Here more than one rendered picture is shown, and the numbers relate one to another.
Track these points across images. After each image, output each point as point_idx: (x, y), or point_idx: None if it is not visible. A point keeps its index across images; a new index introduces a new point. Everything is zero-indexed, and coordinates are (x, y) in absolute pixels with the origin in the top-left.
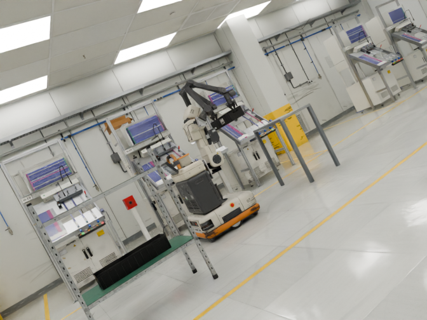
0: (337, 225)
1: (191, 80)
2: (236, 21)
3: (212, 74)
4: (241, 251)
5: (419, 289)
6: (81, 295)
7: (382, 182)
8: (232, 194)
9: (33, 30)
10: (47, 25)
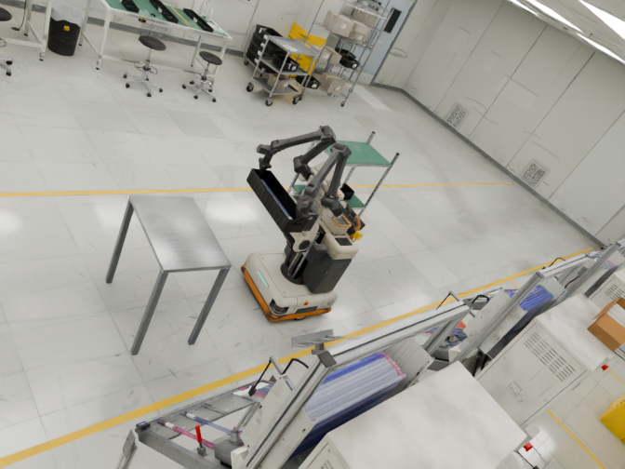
0: (196, 179)
1: (323, 126)
2: None
3: (389, 328)
4: (262, 221)
5: (200, 132)
6: (363, 205)
7: (140, 185)
8: (275, 277)
9: (618, 22)
10: (606, 14)
